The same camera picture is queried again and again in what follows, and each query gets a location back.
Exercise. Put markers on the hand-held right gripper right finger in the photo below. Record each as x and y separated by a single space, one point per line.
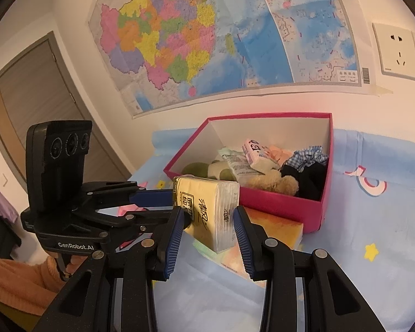
245 245

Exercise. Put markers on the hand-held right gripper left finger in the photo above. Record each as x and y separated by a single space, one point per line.
173 245

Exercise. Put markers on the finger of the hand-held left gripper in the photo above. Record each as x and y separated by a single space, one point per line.
152 197
138 226

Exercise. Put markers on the yellow tissue pack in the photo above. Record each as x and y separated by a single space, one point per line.
211 214

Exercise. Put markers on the pink cardboard box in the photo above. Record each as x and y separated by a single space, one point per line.
280 211

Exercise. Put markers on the green plush toy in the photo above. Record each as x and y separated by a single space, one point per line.
195 169

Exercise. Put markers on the tan plush toy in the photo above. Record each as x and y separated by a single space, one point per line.
273 179

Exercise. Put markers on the small white printed packet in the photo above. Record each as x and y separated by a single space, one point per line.
240 167

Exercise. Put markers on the small pink tissue pack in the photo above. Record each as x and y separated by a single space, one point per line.
259 155

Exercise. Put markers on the black cloth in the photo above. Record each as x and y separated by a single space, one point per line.
311 179

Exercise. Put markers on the blue gingham scrunchie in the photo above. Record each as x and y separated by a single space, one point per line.
304 155

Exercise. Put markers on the person's left forearm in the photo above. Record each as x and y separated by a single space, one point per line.
17 280

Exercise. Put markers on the person's left hand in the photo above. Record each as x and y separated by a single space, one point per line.
76 262

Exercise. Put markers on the large pastel tissue pack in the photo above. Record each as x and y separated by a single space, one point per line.
273 228

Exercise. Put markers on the purple garment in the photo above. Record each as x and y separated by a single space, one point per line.
0 197

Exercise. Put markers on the dark garment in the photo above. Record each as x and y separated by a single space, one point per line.
0 235

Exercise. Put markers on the grey wooden door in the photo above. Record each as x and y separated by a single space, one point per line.
38 103

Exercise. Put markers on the colourful wall map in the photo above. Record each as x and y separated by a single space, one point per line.
228 41

